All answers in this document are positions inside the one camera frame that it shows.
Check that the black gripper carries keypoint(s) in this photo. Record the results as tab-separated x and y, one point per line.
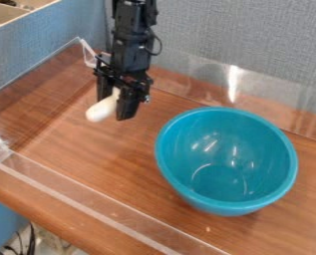
124	74

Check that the white brown toy mushroom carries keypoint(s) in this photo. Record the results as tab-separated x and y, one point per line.
102	109

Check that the blue plastic bowl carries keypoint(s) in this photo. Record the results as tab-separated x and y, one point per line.
226	159

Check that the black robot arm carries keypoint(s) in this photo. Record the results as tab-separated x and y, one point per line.
134	16

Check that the clear acrylic left barrier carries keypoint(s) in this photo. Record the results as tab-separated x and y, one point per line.
36	97

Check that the clear acrylic barrier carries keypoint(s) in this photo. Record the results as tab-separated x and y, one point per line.
217	84
36	97
143	228

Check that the wooden shelf box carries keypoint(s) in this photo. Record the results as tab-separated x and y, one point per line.
15	9

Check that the clear acrylic back barrier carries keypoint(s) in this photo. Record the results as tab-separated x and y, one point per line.
217	84

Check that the clear acrylic front barrier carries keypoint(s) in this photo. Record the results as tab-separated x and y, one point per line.
143	228

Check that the clear acrylic corner bracket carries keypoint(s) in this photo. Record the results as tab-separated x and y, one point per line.
91	56

